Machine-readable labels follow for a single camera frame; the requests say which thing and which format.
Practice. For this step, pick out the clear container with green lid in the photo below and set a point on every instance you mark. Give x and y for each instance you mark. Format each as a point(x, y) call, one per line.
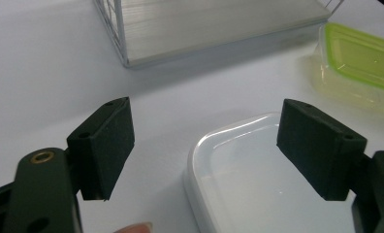
point(358, 61)

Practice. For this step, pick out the white plastic lidded container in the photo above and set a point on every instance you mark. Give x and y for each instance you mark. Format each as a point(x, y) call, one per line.
point(245, 181)

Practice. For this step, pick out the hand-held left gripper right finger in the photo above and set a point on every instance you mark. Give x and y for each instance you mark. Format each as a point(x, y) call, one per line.
point(319, 152)

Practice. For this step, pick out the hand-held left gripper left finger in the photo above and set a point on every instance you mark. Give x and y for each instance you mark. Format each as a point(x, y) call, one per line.
point(102, 149)

